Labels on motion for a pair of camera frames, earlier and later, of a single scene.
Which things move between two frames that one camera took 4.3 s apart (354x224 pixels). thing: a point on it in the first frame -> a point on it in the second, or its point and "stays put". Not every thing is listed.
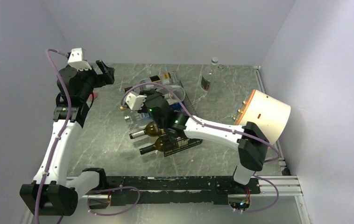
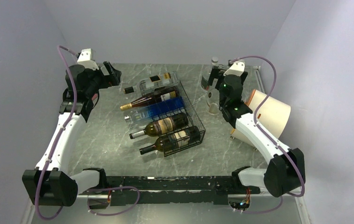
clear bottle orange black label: x=169 y=78 stays put
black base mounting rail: x=125 y=191 stays put
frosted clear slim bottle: x=210 y=77 stays put
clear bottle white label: x=170 y=98 -> x=213 y=106
